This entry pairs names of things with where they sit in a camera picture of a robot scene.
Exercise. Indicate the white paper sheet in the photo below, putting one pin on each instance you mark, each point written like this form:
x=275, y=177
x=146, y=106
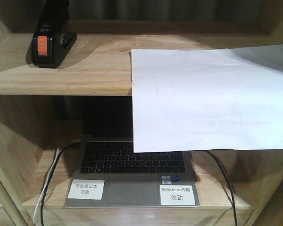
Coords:
x=207, y=99

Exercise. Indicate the black stapler with orange button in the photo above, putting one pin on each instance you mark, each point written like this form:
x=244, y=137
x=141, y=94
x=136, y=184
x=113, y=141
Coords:
x=50, y=44

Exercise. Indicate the silver laptop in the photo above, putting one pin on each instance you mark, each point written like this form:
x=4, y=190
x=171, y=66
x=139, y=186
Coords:
x=106, y=153

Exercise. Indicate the white label sticker right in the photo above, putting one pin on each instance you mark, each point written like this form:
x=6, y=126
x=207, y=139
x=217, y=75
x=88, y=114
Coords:
x=177, y=195

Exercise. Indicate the white label sticker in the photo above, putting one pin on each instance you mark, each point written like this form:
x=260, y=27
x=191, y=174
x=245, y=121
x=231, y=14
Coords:
x=177, y=195
x=86, y=189

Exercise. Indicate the white label sticker left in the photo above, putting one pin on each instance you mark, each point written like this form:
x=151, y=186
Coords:
x=86, y=189

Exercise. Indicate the wooden shelf unit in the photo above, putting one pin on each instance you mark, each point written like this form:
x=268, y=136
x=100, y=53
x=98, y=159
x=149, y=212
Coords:
x=98, y=64

